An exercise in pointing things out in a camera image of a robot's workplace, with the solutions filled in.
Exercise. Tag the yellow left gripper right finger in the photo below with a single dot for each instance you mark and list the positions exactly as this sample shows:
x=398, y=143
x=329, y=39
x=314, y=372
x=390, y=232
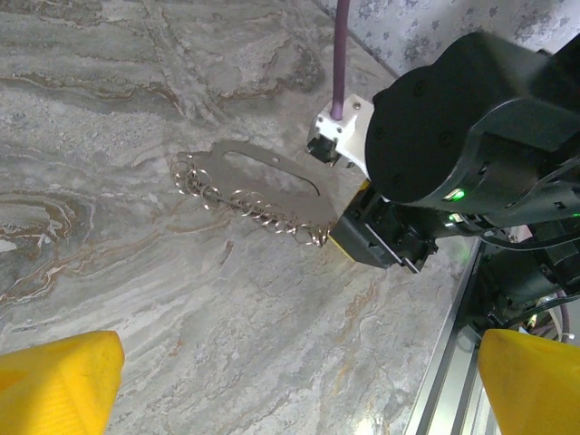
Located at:
x=534, y=385

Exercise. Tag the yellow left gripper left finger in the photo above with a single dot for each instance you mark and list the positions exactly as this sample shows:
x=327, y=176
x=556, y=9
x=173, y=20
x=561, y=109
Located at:
x=54, y=385

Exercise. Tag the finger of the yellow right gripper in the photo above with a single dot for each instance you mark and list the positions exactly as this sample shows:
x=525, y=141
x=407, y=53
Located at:
x=376, y=244
x=369, y=197

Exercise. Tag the silver carabiner with key rings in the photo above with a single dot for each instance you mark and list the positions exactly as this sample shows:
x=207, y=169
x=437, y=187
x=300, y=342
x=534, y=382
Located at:
x=281, y=200

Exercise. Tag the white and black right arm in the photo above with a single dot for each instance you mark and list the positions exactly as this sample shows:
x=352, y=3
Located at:
x=525, y=281

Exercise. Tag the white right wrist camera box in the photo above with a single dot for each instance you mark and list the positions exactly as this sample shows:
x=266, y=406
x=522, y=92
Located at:
x=349, y=127

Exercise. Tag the long aluminium frame rail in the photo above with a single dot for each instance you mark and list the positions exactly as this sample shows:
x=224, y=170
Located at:
x=446, y=362

